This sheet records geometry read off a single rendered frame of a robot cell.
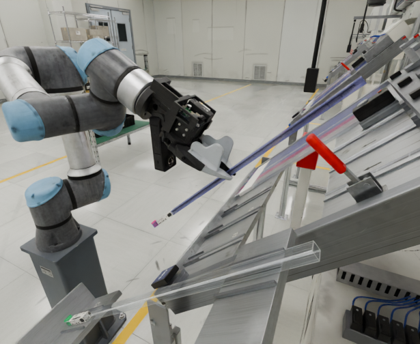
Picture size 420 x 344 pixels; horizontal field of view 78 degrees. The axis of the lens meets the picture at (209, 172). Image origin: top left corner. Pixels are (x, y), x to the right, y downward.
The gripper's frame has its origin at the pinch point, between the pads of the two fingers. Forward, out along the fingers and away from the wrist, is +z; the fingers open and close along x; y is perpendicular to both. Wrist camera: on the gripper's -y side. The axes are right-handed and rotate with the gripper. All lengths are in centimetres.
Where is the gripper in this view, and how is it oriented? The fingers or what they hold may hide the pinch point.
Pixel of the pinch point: (226, 175)
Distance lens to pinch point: 47.4
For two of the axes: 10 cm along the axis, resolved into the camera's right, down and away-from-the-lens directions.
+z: 7.7, 6.3, -1.1
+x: 4.5, -4.0, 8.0
